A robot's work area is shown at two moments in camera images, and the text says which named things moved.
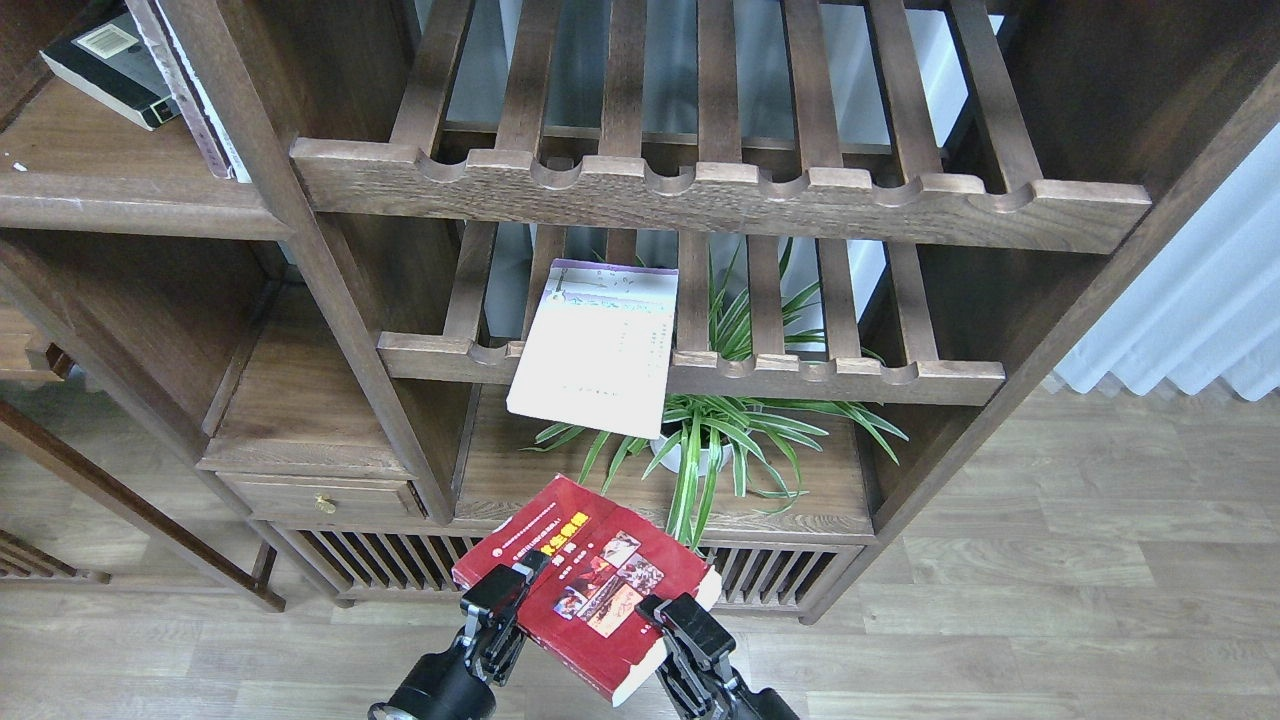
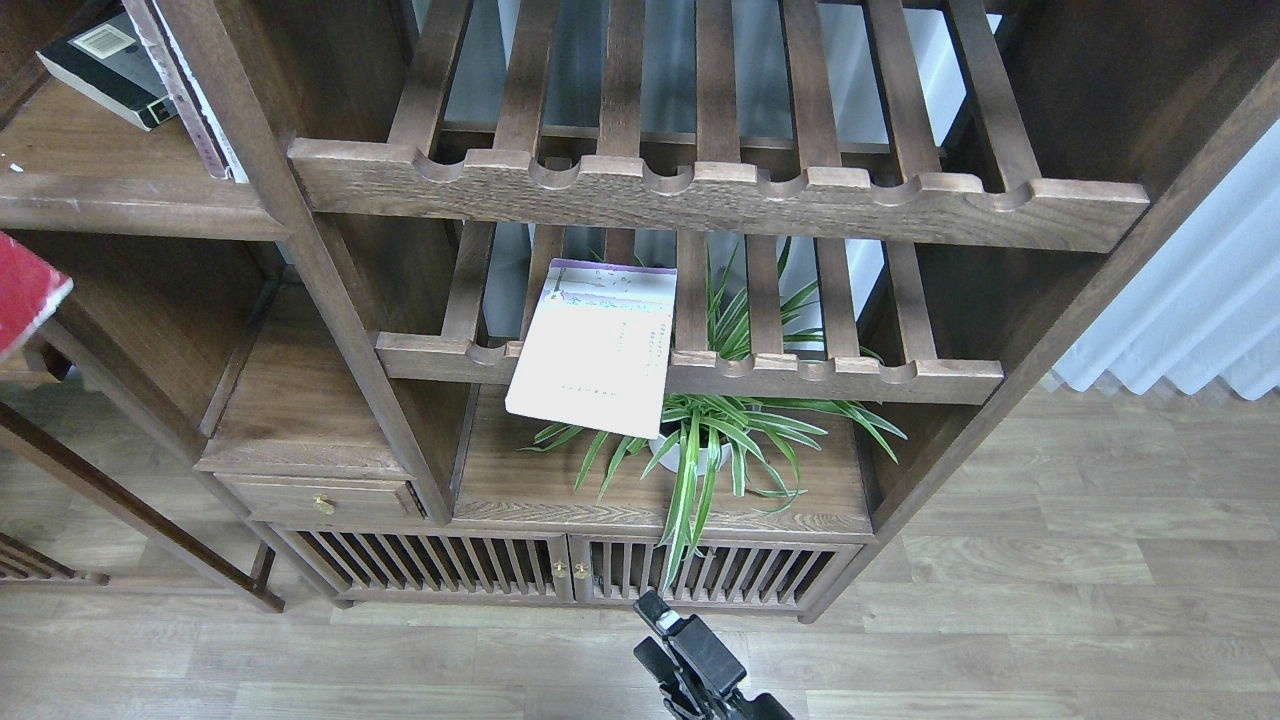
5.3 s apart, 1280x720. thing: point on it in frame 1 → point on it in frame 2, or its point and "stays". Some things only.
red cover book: [604, 563] → [31, 290]
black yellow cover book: [113, 63] stays
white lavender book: [600, 350] stays
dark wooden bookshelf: [776, 274] stays
